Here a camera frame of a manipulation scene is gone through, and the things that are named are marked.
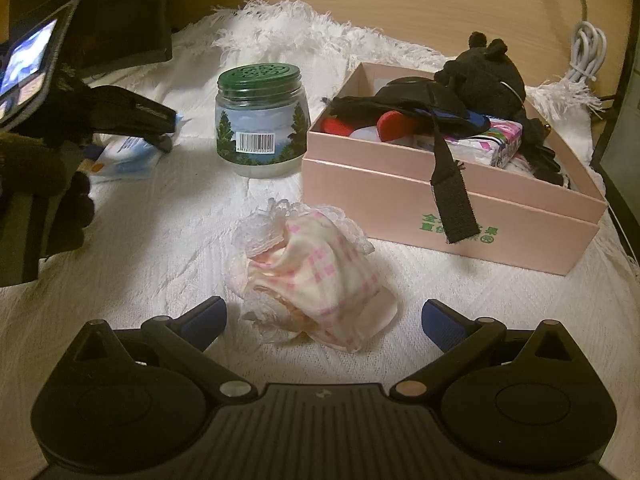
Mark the pink cardboard box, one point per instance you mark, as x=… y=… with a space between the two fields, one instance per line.
x=400 y=195

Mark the person's left hand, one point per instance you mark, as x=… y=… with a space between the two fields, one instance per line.
x=75 y=205

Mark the dark metal frame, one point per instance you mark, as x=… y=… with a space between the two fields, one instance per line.
x=617 y=125

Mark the white fringed blanket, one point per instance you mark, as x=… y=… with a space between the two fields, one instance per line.
x=150 y=240

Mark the dark monitor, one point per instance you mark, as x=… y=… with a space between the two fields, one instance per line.
x=120 y=15

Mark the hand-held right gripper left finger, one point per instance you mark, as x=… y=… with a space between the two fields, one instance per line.
x=205 y=324

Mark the black plush toy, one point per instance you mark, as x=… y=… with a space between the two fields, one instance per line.
x=485 y=77

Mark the striped tissue pack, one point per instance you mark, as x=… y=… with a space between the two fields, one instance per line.
x=492 y=142

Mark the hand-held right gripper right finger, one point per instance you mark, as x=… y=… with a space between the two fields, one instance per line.
x=442 y=324

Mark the red soft toy piece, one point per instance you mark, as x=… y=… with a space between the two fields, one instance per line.
x=392 y=126

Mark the green-lidded glass jar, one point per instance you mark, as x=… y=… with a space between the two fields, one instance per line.
x=260 y=120

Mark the blue tissue packet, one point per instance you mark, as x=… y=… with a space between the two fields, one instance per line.
x=127 y=157

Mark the pink checked lace cloth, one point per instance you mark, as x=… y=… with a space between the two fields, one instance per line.
x=310 y=270

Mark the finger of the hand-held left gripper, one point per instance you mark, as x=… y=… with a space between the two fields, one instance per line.
x=162 y=142
x=135 y=110

